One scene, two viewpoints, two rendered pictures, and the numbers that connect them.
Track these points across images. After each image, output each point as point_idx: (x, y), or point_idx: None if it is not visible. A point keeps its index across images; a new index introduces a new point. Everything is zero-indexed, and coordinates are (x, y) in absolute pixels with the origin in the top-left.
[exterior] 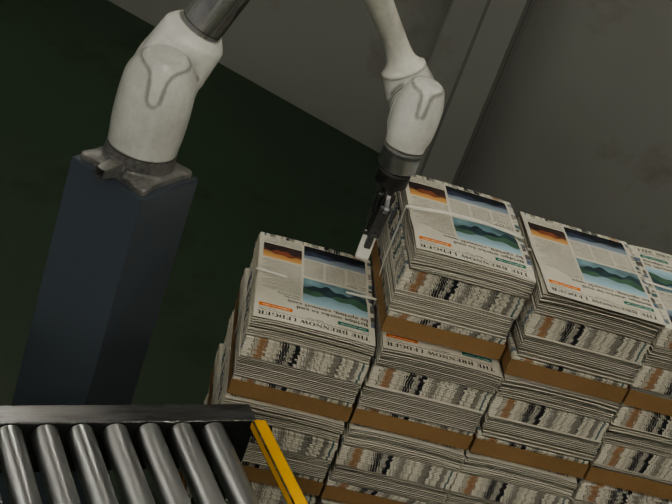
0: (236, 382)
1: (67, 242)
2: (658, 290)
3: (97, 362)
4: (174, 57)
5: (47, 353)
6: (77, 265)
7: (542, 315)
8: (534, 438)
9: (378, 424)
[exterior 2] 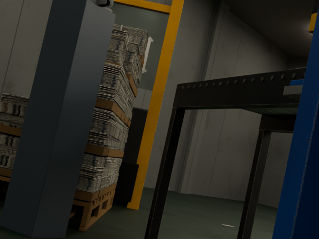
0: (113, 103)
1: (83, 47)
2: None
3: (94, 108)
4: None
5: (70, 117)
6: (87, 58)
7: (134, 54)
8: (124, 107)
9: (117, 113)
